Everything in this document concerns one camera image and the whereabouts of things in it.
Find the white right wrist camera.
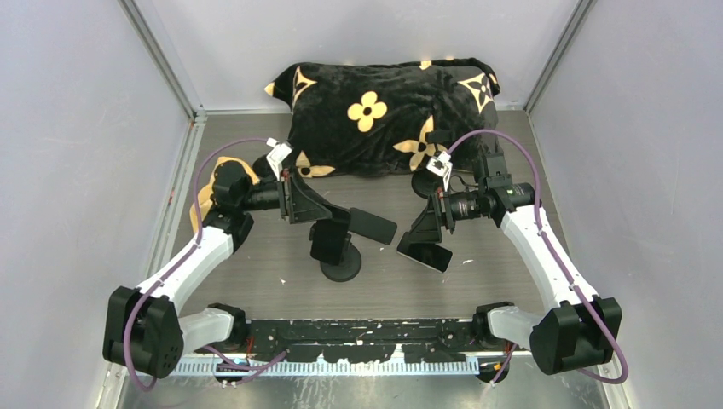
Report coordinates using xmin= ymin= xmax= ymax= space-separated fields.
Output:
xmin=425 ymin=151 xmax=453 ymax=192

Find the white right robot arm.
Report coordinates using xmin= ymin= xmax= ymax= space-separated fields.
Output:
xmin=397 ymin=153 xmax=623 ymax=375

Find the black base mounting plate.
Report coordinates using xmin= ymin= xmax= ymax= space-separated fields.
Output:
xmin=211 ymin=318 xmax=512 ymax=364

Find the yellow cloth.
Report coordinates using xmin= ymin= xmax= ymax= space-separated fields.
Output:
xmin=189 ymin=156 xmax=261 ymax=234

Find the white-edged smartphone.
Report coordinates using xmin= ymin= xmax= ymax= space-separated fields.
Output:
xmin=396 ymin=235 xmax=453 ymax=273

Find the black flower-pattern pillow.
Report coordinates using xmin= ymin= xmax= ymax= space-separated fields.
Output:
xmin=265 ymin=58 xmax=501 ymax=178

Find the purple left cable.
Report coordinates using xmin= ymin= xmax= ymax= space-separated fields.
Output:
xmin=122 ymin=136 xmax=289 ymax=393

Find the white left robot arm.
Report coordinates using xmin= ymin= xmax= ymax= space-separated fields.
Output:
xmin=101 ymin=157 xmax=355 ymax=379

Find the small black smartphone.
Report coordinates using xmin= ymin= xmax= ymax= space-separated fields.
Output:
xmin=349 ymin=208 xmax=397 ymax=245

